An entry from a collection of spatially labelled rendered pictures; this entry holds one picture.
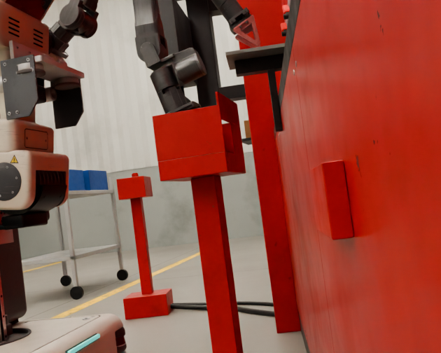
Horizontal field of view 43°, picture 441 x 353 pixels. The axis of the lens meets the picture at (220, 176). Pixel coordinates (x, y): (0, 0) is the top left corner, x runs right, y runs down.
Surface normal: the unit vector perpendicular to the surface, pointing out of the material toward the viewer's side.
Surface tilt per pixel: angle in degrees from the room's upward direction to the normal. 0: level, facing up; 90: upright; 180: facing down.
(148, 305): 90
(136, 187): 90
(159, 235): 90
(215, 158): 90
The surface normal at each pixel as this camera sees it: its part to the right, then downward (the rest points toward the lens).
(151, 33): -0.15, 0.00
